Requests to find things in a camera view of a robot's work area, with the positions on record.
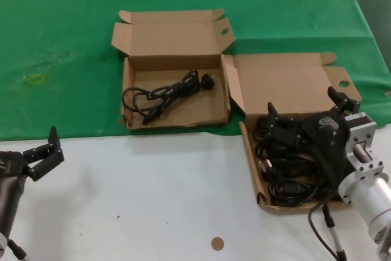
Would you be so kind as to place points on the green table cloth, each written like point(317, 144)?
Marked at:
point(61, 28)

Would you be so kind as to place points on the cardboard box with oval hole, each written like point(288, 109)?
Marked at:
point(183, 38)

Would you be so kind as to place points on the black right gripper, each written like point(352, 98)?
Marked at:
point(328, 138)

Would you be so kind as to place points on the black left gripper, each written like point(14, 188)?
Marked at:
point(12, 166)

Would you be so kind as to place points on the round brown cardboard disc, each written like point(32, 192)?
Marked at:
point(217, 243)

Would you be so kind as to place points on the cardboard box with round hole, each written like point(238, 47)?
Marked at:
point(281, 80)

